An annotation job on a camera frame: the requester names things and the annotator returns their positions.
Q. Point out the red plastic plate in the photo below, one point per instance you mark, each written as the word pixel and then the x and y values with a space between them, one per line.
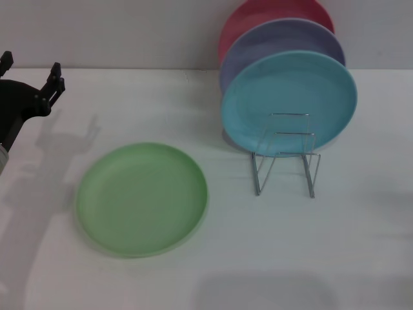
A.
pixel 258 16

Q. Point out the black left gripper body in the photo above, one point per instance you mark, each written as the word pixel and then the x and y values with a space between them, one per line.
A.
pixel 11 100

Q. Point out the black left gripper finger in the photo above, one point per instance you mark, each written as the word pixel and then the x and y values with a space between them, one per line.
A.
pixel 51 90
pixel 6 63

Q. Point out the purple plastic plate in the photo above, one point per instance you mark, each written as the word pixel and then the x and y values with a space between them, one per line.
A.
pixel 284 38

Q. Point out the blue plastic plate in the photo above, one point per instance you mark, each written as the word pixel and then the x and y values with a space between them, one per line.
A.
pixel 290 90

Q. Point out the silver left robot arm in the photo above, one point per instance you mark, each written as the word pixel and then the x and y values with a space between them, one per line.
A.
pixel 2 158

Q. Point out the green plastic plate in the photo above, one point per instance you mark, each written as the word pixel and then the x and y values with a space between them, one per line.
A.
pixel 142 200

